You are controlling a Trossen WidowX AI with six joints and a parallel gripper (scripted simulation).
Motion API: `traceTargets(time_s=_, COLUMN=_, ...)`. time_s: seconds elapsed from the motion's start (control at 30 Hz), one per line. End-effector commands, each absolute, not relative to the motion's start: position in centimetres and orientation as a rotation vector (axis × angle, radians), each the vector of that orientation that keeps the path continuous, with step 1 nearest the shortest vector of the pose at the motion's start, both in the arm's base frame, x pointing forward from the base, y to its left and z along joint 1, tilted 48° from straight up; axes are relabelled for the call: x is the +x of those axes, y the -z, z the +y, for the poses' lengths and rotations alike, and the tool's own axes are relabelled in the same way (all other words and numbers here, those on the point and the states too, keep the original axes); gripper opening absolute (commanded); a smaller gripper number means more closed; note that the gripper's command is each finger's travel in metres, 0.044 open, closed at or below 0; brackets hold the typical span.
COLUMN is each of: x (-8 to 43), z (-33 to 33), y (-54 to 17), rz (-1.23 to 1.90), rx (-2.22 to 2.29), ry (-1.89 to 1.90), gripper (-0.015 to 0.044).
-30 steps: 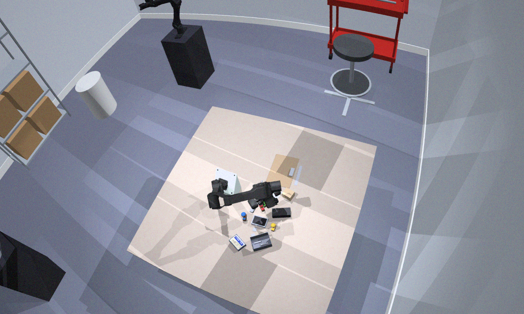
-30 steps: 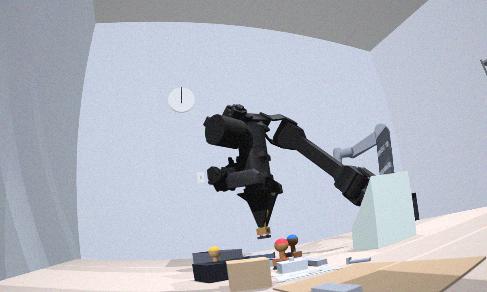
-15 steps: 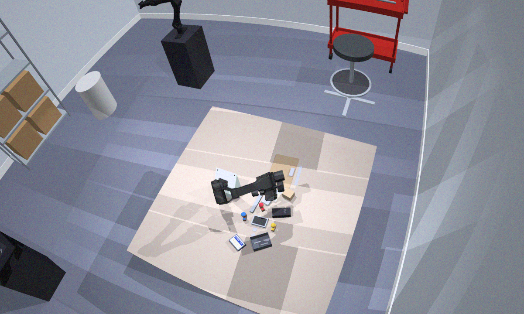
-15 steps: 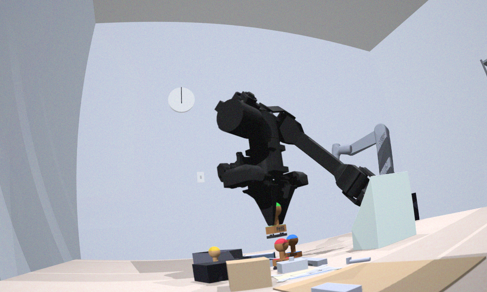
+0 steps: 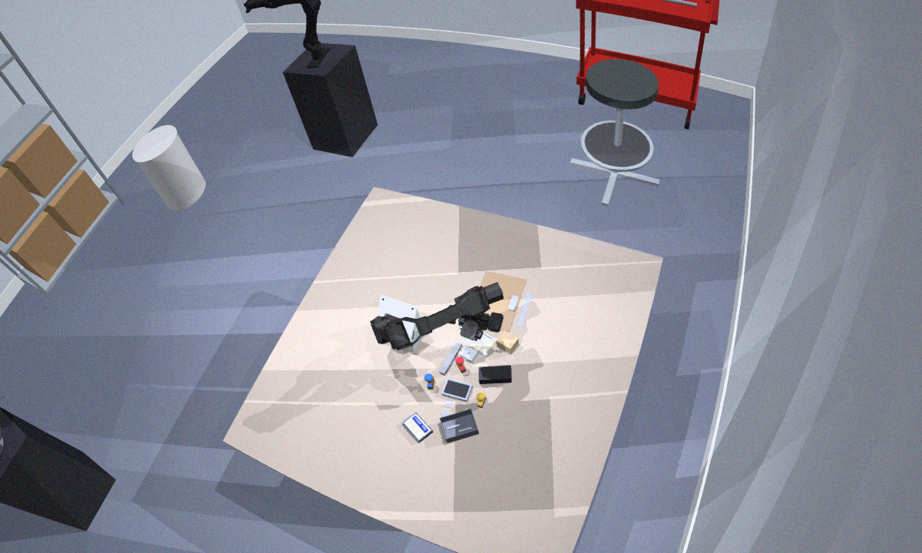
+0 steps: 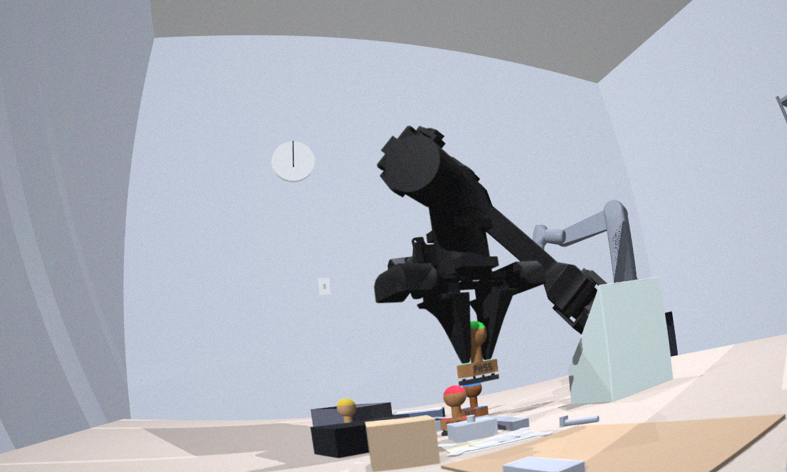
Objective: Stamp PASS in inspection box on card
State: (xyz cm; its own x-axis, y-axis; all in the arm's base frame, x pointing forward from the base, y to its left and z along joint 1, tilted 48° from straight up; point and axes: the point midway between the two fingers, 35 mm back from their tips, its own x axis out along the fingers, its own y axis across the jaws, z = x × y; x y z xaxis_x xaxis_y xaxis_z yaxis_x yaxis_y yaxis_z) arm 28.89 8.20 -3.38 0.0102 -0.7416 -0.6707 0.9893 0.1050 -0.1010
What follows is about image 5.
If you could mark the tan cardboard box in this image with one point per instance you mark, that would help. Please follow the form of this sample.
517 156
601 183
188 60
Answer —
507 342

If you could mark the tan clipboard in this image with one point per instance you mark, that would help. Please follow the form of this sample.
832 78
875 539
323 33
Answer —
512 288

